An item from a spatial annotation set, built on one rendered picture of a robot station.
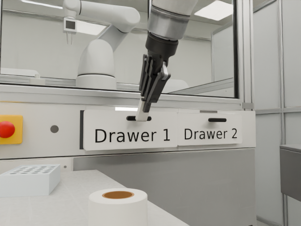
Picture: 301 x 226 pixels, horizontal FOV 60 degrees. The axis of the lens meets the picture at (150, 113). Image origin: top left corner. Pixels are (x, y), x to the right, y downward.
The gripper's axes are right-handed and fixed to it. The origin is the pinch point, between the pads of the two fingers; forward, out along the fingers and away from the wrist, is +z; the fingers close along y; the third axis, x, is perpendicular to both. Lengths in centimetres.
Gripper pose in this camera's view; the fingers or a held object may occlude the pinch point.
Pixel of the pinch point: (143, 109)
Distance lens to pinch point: 70.6
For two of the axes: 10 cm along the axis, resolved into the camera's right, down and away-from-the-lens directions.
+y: -3.5, -5.3, 7.7
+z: -2.5, 8.5, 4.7
